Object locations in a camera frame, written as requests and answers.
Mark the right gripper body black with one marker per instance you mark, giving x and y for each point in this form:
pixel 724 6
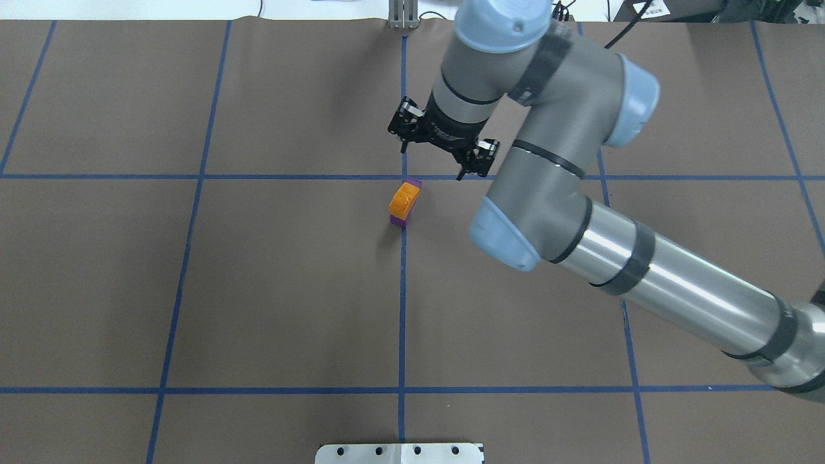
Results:
pixel 442 131

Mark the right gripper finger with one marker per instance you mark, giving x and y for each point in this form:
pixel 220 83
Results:
pixel 477 159
pixel 407 124

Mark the orange trapezoid block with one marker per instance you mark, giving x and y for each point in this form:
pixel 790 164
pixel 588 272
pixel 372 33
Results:
pixel 404 199

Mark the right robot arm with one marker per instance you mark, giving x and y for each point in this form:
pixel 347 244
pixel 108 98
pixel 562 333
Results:
pixel 550 199

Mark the purple trapezoid block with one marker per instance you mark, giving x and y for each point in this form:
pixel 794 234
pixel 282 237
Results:
pixel 404 223

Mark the aluminium frame post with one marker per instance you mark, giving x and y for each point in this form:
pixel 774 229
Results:
pixel 403 15

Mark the white camera pedestal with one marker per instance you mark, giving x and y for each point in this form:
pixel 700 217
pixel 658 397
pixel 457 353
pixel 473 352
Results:
pixel 401 453

